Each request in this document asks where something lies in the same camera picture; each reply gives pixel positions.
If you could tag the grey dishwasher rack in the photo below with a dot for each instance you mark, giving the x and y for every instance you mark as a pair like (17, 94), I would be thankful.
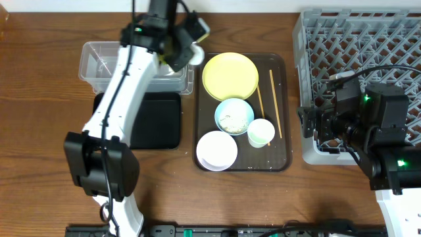
(326, 42)

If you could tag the white napkin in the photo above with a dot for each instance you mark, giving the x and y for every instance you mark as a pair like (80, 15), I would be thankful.
(198, 55)

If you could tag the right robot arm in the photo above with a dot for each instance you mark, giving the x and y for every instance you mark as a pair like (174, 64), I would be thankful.
(371, 124)

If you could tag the wooden chopstick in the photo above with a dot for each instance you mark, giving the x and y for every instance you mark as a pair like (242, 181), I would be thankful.
(275, 103)
(265, 126)

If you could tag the left wooden chopstick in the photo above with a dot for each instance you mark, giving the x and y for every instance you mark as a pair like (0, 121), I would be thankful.
(265, 126)

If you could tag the right wooden chopstick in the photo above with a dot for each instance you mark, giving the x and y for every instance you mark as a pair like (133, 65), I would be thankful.
(275, 103)

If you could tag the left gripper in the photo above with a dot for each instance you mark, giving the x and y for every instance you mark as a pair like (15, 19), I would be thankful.
(179, 57)

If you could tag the clear plastic bin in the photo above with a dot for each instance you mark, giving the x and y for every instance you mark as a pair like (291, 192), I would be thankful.
(98, 62)

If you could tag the pale green cup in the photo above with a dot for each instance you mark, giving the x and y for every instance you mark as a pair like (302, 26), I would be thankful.
(260, 132)

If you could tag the yellow plate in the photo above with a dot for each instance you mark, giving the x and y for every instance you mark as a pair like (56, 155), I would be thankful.
(230, 75)

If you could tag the black plastic tray bin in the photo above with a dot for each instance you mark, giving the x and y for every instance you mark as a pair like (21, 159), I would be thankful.
(158, 122)

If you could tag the light blue bowl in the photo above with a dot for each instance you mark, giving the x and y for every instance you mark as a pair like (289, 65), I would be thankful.
(233, 116)

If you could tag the dark brown serving tray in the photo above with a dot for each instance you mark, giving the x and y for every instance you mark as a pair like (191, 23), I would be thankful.
(274, 158)

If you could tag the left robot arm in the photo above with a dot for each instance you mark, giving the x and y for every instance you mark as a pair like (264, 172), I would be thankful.
(99, 157)

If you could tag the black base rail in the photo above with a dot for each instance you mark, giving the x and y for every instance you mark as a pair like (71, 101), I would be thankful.
(176, 231)

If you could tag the white bowl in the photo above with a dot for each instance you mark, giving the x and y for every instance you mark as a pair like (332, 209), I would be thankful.
(216, 151)

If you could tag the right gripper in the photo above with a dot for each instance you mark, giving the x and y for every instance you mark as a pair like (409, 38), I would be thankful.
(307, 122)

